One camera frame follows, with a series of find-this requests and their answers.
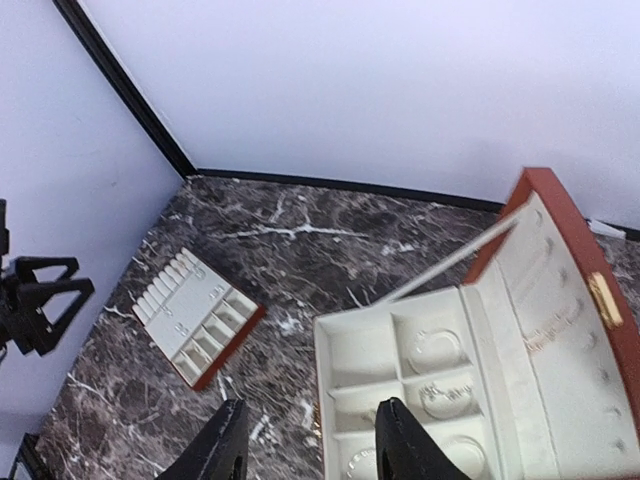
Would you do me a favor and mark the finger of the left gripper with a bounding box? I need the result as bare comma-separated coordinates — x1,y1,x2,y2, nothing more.
14,278,94,356
13,257,79,300

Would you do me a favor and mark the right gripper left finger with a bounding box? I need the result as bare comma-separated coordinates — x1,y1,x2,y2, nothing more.
157,399,249,480

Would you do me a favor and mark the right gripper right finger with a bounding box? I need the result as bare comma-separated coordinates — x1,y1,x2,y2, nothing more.
375,398,468,480

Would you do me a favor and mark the red jewelry tray insert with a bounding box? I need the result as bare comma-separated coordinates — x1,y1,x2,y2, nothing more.
132,248,266,391

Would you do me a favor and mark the red wooden jewelry box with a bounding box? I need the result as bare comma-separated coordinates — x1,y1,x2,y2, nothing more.
314,168,639,479

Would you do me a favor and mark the left black frame post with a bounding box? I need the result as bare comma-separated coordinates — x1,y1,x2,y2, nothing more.
52,0,197,178

